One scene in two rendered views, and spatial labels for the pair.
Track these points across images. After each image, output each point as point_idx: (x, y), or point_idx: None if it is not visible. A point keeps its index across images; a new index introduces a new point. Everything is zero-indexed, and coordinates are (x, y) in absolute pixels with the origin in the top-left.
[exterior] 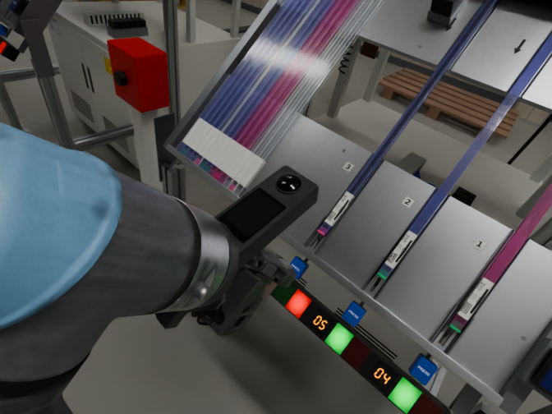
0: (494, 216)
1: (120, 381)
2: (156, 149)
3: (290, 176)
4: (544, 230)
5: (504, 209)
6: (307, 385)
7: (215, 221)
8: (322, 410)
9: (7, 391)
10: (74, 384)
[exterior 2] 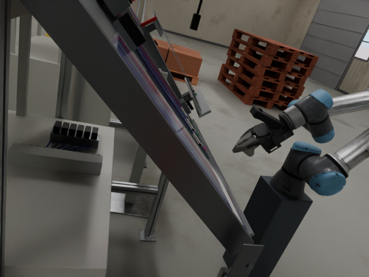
0: (39, 125)
1: None
2: (251, 270)
3: (260, 109)
4: (67, 103)
5: (22, 120)
6: (125, 271)
7: (286, 110)
8: (129, 258)
9: None
10: None
